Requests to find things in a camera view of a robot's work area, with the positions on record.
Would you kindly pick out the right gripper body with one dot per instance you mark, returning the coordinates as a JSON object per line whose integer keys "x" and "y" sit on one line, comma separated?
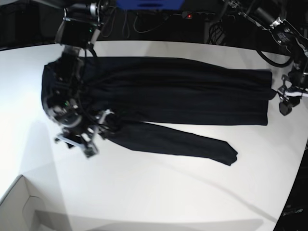
{"x": 83, "y": 132}

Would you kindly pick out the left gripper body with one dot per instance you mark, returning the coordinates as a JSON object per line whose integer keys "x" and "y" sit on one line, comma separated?
{"x": 287, "y": 93}

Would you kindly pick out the dark navy t-shirt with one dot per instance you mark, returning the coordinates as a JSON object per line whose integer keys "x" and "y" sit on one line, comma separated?
{"x": 147, "y": 93}

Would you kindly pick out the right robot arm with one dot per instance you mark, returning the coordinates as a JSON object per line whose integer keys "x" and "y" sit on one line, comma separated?
{"x": 79, "y": 30}

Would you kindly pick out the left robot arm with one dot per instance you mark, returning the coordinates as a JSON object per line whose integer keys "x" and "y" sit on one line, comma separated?
{"x": 266, "y": 14}

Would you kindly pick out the white power strip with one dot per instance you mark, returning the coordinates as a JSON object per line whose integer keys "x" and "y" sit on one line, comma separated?
{"x": 206, "y": 16}

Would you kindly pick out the blue box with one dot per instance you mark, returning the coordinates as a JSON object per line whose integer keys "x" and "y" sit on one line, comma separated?
{"x": 150, "y": 4}

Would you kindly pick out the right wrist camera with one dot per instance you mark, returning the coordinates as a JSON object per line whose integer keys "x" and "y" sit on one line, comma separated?
{"x": 90, "y": 150}

